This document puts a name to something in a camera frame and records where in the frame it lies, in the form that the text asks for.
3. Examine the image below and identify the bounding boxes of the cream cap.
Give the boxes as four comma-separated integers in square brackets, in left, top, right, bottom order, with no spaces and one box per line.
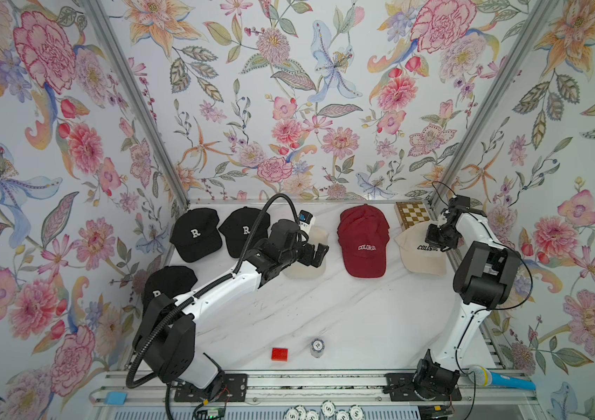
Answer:
[395,222,447,276]
[282,225,330,281]

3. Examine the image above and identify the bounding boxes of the red cap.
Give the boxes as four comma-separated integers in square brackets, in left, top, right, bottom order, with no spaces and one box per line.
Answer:
[337,205,390,279]

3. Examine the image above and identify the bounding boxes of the black cap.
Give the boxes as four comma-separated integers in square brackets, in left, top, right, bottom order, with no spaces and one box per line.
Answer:
[169,208,222,263]
[219,206,270,258]
[141,266,198,312]

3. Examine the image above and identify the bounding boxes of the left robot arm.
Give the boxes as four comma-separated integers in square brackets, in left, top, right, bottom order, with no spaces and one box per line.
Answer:
[126,210,329,396]

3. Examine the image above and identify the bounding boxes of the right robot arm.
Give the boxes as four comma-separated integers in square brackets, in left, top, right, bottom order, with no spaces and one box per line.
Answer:
[413,195,524,397]

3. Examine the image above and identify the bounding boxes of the wooden chess board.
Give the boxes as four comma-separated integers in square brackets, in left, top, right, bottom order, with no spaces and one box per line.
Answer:
[395,201,432,230]

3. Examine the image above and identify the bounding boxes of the small glass jar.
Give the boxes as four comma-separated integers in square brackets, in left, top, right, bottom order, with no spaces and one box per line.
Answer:
[311,339,325,358]

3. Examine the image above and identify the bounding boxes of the red plastic block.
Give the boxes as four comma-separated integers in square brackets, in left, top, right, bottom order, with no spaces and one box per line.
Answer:
[271,348,289,362]

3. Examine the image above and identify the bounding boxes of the blue microphone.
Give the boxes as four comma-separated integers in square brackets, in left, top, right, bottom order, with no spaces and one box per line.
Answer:
[468,365,537,390]

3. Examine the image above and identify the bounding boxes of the poker chips row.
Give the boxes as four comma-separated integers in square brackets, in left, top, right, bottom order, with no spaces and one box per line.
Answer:
[282,401,367,420]

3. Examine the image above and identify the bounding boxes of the blue sticky note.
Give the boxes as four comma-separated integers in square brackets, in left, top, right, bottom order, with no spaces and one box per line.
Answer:
[104,391,127,406]

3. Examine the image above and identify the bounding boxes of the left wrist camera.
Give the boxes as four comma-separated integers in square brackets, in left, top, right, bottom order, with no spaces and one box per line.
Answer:
[298,210,314,236]

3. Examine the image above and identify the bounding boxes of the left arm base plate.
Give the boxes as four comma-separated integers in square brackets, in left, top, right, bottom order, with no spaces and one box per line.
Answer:
[174,373,248,404]

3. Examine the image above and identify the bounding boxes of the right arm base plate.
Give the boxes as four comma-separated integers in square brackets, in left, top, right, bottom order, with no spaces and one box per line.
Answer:
[382,372,463,403]

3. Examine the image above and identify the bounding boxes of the aluminium front rail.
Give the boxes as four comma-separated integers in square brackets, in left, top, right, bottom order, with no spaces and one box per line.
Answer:
[89,369,538,409]

